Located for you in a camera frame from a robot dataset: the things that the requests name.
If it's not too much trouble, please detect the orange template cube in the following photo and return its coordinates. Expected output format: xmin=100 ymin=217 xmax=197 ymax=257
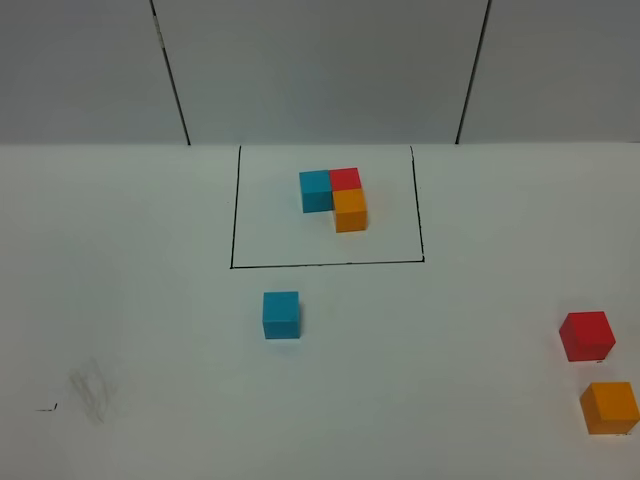
xmin=333 ymin=188 xmax=368 ymax=233

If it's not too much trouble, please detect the blue template cube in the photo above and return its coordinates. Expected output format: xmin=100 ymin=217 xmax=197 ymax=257
xmin=299 ymin=170 xmax=334 ymax=213

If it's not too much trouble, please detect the red template cube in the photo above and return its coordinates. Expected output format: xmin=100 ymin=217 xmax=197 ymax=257
xmin=329 ymin=167 xmax=361 ymax=191

